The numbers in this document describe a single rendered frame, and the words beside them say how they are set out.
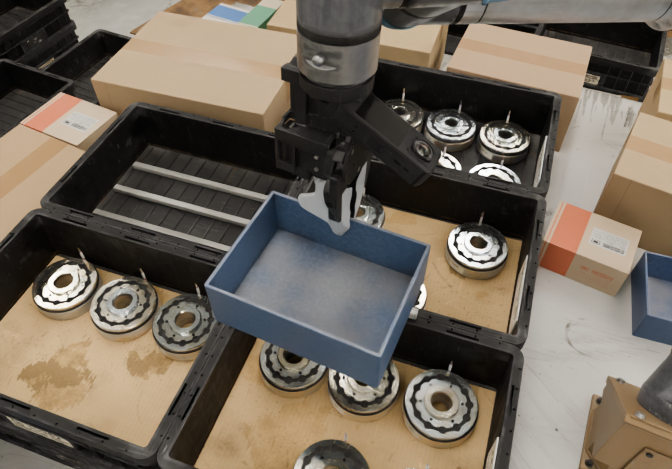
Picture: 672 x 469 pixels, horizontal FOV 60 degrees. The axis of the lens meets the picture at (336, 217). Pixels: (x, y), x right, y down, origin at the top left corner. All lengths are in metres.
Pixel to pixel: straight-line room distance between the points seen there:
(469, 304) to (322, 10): 0.61
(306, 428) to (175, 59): 0.87
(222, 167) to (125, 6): 2.50
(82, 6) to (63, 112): 2.34
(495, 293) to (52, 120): 0.96
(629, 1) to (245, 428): 0.72
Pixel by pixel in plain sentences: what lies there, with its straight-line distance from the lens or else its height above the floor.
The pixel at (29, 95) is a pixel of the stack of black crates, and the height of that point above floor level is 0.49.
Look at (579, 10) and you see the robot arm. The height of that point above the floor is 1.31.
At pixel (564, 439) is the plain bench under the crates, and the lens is 1.06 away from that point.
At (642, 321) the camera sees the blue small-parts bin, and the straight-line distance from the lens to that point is 1.17.
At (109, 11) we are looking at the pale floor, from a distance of 3.60.
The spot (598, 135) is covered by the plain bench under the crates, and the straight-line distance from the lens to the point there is 1.57.
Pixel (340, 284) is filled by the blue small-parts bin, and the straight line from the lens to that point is 0.69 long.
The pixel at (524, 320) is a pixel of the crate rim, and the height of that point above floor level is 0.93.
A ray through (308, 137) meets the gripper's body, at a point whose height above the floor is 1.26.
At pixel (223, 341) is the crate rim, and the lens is 0.82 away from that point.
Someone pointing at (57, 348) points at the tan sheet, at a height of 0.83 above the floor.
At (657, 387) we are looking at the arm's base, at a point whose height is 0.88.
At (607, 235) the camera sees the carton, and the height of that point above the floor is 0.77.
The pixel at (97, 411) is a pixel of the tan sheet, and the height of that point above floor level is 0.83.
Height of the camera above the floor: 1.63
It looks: 49 degrees down
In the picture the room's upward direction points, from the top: straight up
